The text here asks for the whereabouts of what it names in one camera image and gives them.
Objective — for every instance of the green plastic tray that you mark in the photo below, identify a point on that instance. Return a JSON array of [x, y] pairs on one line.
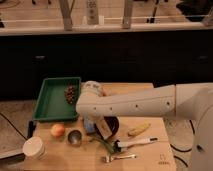
[[51, 104]]

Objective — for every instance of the blue eraser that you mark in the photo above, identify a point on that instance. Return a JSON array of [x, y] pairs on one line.
[[89, 126]]

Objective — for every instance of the green chili pepper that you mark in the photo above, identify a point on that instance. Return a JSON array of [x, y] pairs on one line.
[[108, 146]]

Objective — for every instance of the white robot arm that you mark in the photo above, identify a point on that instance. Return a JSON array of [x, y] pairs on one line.
[[191, 101]]

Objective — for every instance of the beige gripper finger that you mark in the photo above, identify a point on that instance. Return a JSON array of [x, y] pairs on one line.
[[104, 129]]

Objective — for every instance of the dark brown bowl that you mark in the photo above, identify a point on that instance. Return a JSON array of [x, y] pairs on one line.
[[112, 122]]

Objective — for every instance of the white handled brush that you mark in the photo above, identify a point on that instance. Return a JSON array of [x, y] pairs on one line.
[[119, 146]]

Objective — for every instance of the silver fork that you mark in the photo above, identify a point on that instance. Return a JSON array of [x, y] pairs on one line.
[[110, 158]]

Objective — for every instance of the red yellow apple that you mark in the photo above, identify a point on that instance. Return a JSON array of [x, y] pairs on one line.
[[57, 130]]

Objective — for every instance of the small metal cup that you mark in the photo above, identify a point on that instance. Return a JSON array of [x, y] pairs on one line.
[[75, 138]]

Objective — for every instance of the red grape bunch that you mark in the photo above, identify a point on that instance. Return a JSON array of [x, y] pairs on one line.
[[70, 94]]

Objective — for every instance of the yellow banana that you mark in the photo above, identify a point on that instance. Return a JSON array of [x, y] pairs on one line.
[[138, 130]]

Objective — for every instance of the white paper cup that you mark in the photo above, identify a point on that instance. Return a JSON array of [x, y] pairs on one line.
[[34, 147]]

